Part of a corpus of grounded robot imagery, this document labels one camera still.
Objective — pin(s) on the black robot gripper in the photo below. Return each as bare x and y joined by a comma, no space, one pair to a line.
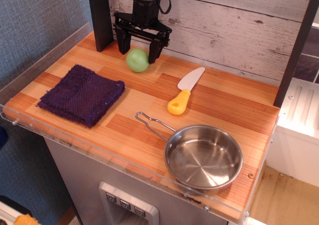
143,23

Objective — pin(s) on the green ball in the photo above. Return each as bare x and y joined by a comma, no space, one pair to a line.
137,60

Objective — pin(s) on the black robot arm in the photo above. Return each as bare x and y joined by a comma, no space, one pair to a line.
143,23

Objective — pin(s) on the stainless steel pot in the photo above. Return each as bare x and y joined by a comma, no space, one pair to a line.
202,158

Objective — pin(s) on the purple folded cloth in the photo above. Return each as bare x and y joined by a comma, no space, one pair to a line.
82,96

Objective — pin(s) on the clear acrylic left guard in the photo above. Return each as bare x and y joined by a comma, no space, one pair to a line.
31,73

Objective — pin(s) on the grey cabinet with dispenser panel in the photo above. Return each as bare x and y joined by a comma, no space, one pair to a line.
103,195

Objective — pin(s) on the orange object bottom left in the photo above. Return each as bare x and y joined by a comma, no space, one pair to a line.
25,220

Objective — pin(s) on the dark left shelf post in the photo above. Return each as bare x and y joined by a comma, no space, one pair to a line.
102,24

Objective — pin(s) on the dark shelf post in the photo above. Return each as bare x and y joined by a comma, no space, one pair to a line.
296,52
102,24

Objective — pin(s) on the yellow handled toy knife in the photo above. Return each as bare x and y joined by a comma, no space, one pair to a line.
178,105

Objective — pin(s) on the dark right shelf post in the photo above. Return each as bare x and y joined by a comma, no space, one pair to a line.
296,52

